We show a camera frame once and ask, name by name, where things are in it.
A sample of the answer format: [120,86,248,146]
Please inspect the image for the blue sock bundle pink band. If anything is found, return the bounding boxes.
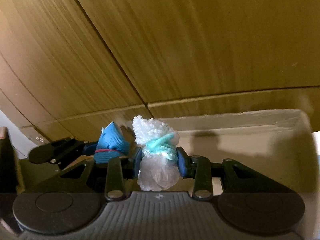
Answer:
[93,122,130,164]

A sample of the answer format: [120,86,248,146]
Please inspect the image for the white bundle with teal tie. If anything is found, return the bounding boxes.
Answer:
[132,115,180,192]

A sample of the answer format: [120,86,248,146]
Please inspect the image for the cardboard box tray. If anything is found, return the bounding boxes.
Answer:
[154,109,313,196]

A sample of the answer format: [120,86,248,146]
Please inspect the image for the wooden wardrobe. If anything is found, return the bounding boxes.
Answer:
[1,0,319,140]

